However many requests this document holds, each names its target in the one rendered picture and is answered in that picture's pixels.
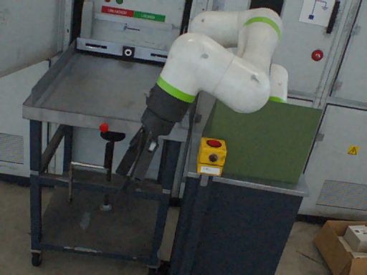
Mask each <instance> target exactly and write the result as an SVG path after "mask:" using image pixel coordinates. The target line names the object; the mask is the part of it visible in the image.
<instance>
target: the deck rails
mask: <svg viewBox="0 0 367 275"><path fill-rule="evenodd" d="M74 48H75V41H73V42H72V43H71V45H69V46H68V48H67V49H66V50H65V51H64V52H63V53H62V54H61V56H60V57H59V58H58V59H57V60H56V61H55V63H54V64H52V66H51V67H50V68H49V69H48V70H47V71H46V72H45V73H44V75H43V76H42V77H41V78H40V79H39V81H38V82H36V84H35V85H34V86H33V87H32V88H31V104H30V106H32V107H41V106H42V105H43V103H44V102H45V100H46V99H47V98H48V96H49V95H50V94H51V92H52V91H53V90H54V88H55V87H56V86H57V84H59V81H60V80H61V79H62V78H63V77H64V75H65V74H66V72H67V71H68V69H70V67H71V66H72V65H73V64H74V62H75V60H77V58H78V57H79V55H80V54H74ZM33 90H34V93H33ZM174 127H178V128H182V121H181V122H176V124H175V126H174Z"/></svg>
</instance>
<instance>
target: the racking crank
mask: <svg viewBox="0 0 367 275"><path fill-rule="evenodd" d="M113 148H114V144H113V143H112V142H107V143H106V144H105V159H104V165H103V166H102V165H95V164H90V163H79V162H75V161H72V162H71V163H69V169H70V174H69V185H68V196H67V203H68V204H70V203H72V202H73V197H72V174H73V165H74V166H83V167H87V168H94V169H103V170H110V169H112V159H113Z"/></svg>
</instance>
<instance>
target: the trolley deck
mask: <svg viewBox="0 0 367 275"><path fill-rule="evenodd" d="M162 71H163V68H162V67H155V66H148V65H143V64H136V63H129V62H122V61H115V60H111V59H101V58H97V57H86V56H82V55H80V56H79V57H78V58H77V60H75V62H74V64H73V65H72V66H71V67H70V69H68V71H67V72H66V74H65V75H64V77H63V78H62V79H61V80H60V81H59V84H57V86H56V87H55V88H54V90H53V91H52V92H51V94H50V95H49V96H48V98H47V99H46V100H45V102H44V103H43V105H42V106H41V107H32V106H30V104H31V95H30V96H28V98H27V99H26V100H25V102H23V114H22V119H29V120H36V121H40V122H51V123H55V124H63V125H71V126H75V127H86V128H90V129H94V130H99V129H100V124H103V123H106V124H108V126H109V129H108V131H111V132H117V133H126V134H130V135H135V134H136V133H137V132H138V130H139V129H140V127H142V122H141V120H140V119H141V117H142V114H143V113H144V111H145V109H146V108H147V105H146V96H145V95H144V94H142V91H143V90H146V91H148V92H150V91H151V88H153V87H154V84H155V83H156V82H157V81H158V78H159V76H160V74H161V72H162ZM188 136H189V116H188V115H185V116H184V118H183V119H182V128H178V127H173V129H172V131H171V132H170V133H169V135H168V136H163V135H161V136H158V139H166V140H173V141H178V142H183V143H187V139H188Z"/></svg>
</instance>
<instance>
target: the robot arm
mask: <svg viewBox="0 0 367 275"><path fill-rule="evenodd" d="M282 30H283V25H282V21H281V19H280V16H278V15H277V13H275V12H274V11H273V10H271V9H267V8H260V9H249V10H245V11H204V12H201V13H200V14H198V15H196V16H195V17H194V19H193V20H192V21H191V26H190V28H189V32H188V33H186V34H182V35H181V36H180V37H178V38H177V39H176V40H175V41H174V42H173V44H172V45H171V48H170V51H169V54H168V57H167V61H166V63H165V66H164V67H163V71H162V72H161V74H160V76H159V78H158V81H157V82H156V83H155V84H154V87H153V88H151V91H150V92H148V91H146V90H143V91H142V94H144V95H145V96H146V105H147V108H146V109H145V111H144V113H143V114H142V117H141V119H140V120H141V122H142V127H140V129H139V130H138V132H137V133H136V134H135V136H133V139H132V140H131V141H130V146H129V147H128V150H126V153H125V154H124V156H123V159H122V160H121V161H120V164H119V165H118V168H117V170H115V172H116V173H117V174H118V175H123V176H124V177H125V181H124V184H122V186H121V188H120V190H119V191H118V194H117V195H116V197H115V200H114V202H115V203H119V204H121V205H122V206H126V205H127V204H128V201H129V200H130V197H132V195H133V193H134V191H135V190H136V188H137V186H138V185H142V182H143V179H144V178H145V175H146V173H147V171H148V167H149V166H150V164H151V161H152V159H153V156H154V154H155V152H156V151H157V148H158V147H159V144H158V143H157V142H158V140H157V139H158V136H161V135H163V136H168V135H169V133H170V132H171V131H172V129H173V127H174V126H175V124H176V122H181V121H182V119H183V118H184V116H185V115H189V112H188V110H189V108H190V106H191V103H192V102H193V101H194V99H195V97H196V96H197V93H198V92H200V91H204V92H207V93H209V94H210V95H211V96H214V97H215V98H216V99H218V100H219V101H221V102H223V103H224V104H225V105H227V106H228V107H229V108H232V109H233V110H234V111H237V112H240V113H251V112H256V111H258V110H259V109H261V108H262V107H263V106H264V105H265V104H266V102H267V101H268V100H272V101H275V102H281V103H287V79H288V73H287V71H286V69H285V68H284V67H283V66H281V65H278V64H272V60H273V59H274V56H275V55H276V53H277V51H278V50H279V45H280V40H281V36H282ZM236 47H237V54H236V55H235V54H233V51H232V48H236ZM134 162H135V163H134ZM133 164H134V165H133ZM132 166H133V169H132V171H131V173H130V176H127V174H128V173H129V171H130V169H131V167H132Z"/></svg>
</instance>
